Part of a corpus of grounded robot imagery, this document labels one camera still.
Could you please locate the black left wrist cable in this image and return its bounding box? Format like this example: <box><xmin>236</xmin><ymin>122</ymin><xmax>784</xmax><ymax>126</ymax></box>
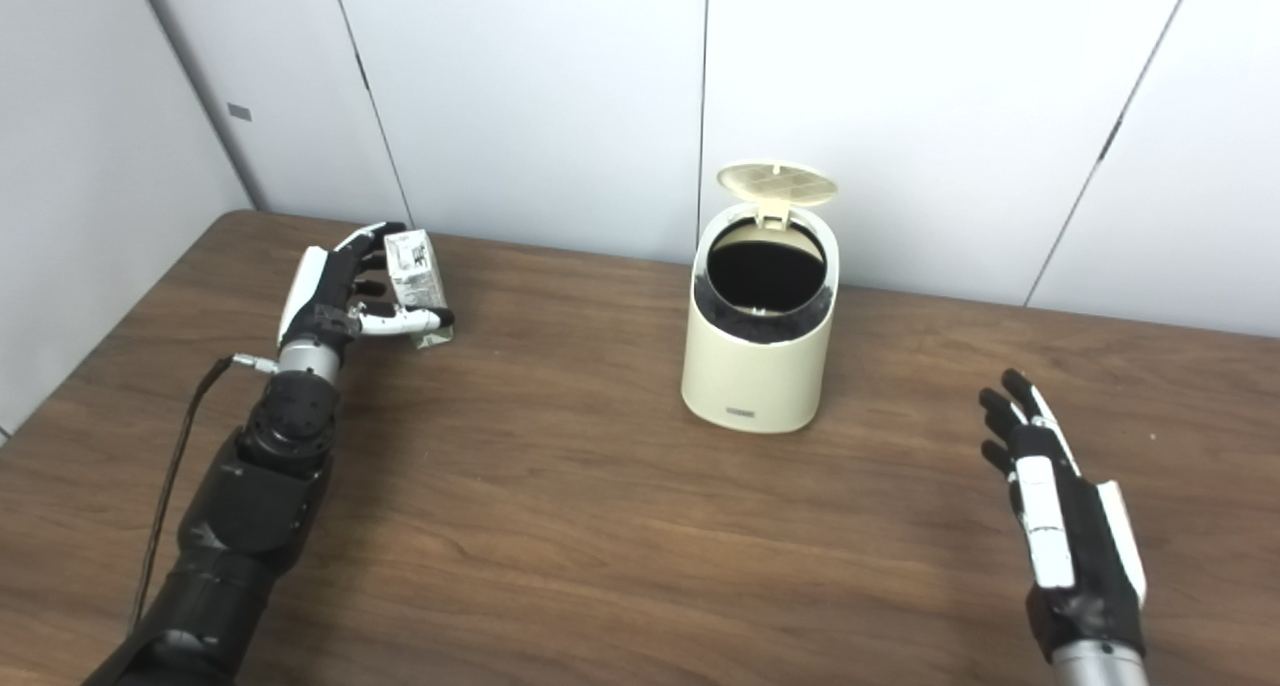
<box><xmin>128</xmin><ymin>354</ymin><xmax>281</xmax><ymax>632</ymax></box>

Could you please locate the cream-colored lidded bin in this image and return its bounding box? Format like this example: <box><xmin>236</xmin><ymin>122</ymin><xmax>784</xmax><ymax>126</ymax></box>
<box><xmin>681</xmin><ymin>161</ymin><xmax>841</xmax><ymax>434</ymax></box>

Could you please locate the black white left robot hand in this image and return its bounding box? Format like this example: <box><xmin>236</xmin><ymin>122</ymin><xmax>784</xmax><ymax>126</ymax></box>
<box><xmin>276</xmin><ymin>221</ymin><xmax>455</xmax><ymax>352</ymax></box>

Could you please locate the white green milk carton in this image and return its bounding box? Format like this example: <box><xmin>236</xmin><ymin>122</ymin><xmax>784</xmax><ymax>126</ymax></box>
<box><xmin>384</xmin><ymin>229</ymin><xmax>455</xmax><ymax>350</ymax></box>

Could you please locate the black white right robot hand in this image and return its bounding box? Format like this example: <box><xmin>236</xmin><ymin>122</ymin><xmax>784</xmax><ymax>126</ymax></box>
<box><xmin>978</xmin><ymin>368</ymin><xmax>1148</xmax><ymax>662</ymax></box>

